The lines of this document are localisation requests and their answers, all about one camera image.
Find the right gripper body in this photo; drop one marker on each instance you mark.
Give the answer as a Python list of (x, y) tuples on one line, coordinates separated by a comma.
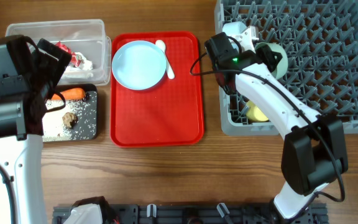
[(260, 56)]

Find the mint green bowl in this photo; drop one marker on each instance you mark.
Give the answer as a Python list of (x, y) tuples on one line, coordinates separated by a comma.
[(277, 76)]

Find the yellow plastic cup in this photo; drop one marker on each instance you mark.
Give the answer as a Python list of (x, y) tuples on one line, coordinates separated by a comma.
[(254, 113)]

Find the white plastic spoon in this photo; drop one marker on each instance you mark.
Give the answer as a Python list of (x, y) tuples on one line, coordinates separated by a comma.
[(161, 45)]

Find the large light blue plate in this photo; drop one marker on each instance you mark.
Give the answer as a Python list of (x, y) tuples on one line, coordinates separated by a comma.
[(139, 65)]

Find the white tissue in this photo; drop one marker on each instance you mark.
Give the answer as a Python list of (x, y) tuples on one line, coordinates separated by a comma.
[(79, 67)]

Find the red snack wrapper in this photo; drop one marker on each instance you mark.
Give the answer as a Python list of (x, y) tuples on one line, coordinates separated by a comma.
[(70, 54)]

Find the orange carrot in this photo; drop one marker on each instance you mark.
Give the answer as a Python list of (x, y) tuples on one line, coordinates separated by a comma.
[(73, 94)]

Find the brown food scrap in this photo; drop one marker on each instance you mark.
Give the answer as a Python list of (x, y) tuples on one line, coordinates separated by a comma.
[(69, 120)]

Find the white rice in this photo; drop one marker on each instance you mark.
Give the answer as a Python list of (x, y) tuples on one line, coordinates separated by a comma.
[(85, 127)]

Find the light blue bowl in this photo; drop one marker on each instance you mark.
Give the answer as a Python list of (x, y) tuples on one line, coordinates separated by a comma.
[(237, 31)]

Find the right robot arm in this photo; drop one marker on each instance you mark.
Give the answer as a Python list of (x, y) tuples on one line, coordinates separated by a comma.
[(314, 151)]

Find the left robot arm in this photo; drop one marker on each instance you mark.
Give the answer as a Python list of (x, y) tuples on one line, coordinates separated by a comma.
[(29, 74)]

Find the grey dishwasher rack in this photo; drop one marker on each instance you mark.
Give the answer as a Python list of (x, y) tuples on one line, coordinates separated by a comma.
[(321, 41)]

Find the clear plastic waste bin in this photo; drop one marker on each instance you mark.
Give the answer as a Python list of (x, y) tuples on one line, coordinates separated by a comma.
[(86, 36)]

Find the black waste tray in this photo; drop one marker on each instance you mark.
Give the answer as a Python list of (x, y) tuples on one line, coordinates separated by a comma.
[(58, 102)]

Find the red serving tray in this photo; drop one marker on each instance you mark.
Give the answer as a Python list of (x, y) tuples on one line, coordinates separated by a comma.
[(170, 113)]

